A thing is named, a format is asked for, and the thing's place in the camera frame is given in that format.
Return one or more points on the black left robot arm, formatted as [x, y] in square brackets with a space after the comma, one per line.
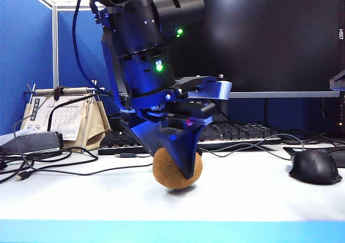
[140, 38]

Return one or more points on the black power adapter brick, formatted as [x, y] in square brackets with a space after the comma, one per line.
[35, 143]

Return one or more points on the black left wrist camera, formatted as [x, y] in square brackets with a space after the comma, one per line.
[191, 111]

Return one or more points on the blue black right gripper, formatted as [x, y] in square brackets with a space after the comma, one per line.
[339, 81]

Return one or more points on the small black box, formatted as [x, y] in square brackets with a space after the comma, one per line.
[116, 123]

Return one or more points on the beige desk calendar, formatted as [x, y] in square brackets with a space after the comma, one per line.
[67, 116]

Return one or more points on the black side monitor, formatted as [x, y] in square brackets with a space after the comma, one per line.
[342, 38]

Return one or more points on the brown fuzzy kiwi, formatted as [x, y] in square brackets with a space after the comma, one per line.
[167, 173]

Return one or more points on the large black monitor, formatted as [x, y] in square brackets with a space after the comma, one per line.
[269, 38]

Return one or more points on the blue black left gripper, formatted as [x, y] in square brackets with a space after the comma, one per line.
[199, 85]

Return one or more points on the silver partition rail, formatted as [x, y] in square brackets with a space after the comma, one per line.
[67, 8]

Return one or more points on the black mechanical keyboard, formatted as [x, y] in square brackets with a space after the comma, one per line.
[242, 134]

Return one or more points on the black gaming mouse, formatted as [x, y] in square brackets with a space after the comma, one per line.
[314, 167]

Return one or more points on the silver partition post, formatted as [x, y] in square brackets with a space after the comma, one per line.
[55, 46]

